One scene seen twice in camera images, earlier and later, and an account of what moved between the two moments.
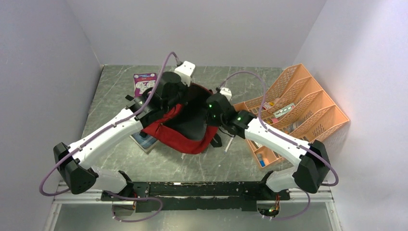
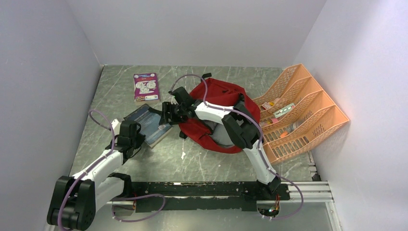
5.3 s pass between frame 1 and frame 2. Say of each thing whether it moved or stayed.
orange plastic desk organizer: stayed
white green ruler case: stayed
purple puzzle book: stayed
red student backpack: moved
